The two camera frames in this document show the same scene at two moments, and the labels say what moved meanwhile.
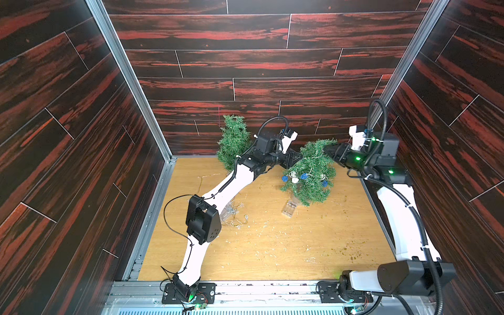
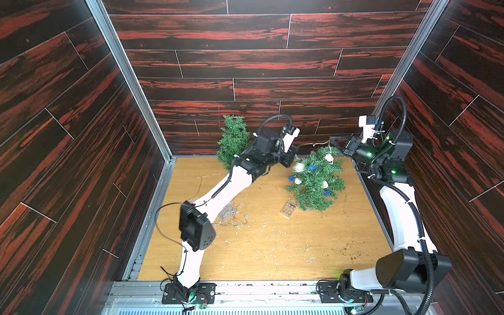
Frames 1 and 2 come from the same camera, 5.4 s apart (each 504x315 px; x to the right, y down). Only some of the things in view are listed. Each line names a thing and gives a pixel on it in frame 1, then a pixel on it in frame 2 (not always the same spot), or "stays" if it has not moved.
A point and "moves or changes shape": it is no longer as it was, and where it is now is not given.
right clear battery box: [289, 209] stays
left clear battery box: [230, 211] stays
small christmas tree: [235, 139] stays
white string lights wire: [235, 208] stays
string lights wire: [294, 177] -> [329, 157]
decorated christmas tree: [310, 180] moves or changes shape
